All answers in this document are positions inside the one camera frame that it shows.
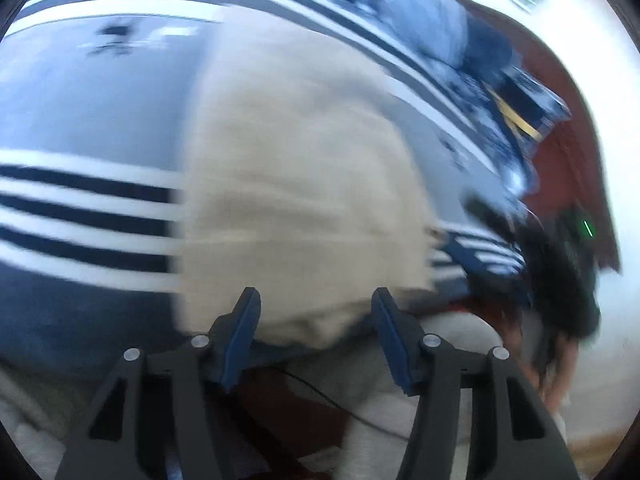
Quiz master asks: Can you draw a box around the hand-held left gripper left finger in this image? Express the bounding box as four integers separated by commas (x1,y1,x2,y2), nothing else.
55,286,262,480

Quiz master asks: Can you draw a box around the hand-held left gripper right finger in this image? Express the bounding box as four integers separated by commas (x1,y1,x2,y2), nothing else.
371,286,582,480

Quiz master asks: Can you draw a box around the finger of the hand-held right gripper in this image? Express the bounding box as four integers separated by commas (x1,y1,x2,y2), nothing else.
464,194,523,253

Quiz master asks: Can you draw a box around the cream knit sweater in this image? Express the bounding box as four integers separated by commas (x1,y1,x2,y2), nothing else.
176,22,442,352

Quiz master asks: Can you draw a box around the person's right hand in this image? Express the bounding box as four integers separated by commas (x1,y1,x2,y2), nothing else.
536,332,578,411

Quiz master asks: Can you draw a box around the reddish wooden headboard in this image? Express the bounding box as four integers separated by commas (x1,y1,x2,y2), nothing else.
439,0,622,275

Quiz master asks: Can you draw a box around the blue printed pillow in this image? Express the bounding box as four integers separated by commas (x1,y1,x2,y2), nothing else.
464,14,574,197

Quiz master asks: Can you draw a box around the grey striped bedspread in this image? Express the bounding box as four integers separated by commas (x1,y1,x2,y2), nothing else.
0,0,532,378

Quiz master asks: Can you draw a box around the black cable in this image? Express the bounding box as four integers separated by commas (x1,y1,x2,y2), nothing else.
279,369,412,442

